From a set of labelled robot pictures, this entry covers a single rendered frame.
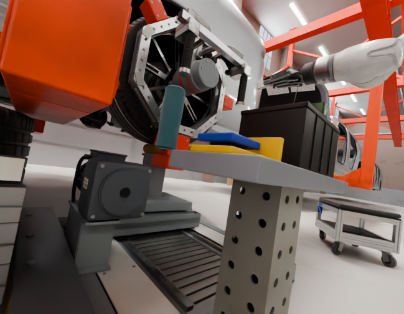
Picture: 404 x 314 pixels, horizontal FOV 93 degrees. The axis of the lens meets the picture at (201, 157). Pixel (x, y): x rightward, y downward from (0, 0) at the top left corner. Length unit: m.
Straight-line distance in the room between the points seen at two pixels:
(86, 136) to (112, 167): 4.12
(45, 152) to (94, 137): 0.88
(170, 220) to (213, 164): 0.80
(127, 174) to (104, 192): 0.08
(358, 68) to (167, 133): 0.65
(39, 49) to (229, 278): 0.51
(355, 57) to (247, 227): 0.60
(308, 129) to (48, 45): 0.45
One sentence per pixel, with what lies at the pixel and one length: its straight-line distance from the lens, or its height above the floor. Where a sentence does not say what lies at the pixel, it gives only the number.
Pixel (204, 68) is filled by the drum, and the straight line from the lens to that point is 0.92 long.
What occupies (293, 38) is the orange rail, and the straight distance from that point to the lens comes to 4.79.
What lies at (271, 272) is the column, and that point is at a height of 0.28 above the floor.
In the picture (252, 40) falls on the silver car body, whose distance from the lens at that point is 1.86.
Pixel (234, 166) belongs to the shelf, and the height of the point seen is 0.44.
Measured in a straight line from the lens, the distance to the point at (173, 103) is 0.80.
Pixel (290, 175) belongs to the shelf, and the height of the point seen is 0.44.
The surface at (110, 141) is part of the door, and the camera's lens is 4.81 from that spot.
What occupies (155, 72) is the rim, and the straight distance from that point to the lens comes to 1.06.
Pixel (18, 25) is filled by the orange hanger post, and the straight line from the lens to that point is 0.44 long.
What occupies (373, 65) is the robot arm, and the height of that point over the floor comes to 0.79.
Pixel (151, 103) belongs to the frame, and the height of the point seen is 0.67.
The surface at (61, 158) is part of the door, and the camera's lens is 4.68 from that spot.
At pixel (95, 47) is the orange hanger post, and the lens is 0.46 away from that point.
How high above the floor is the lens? 0.43
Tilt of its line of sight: 3 degrees up
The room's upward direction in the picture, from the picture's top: 9 degrees clockwise
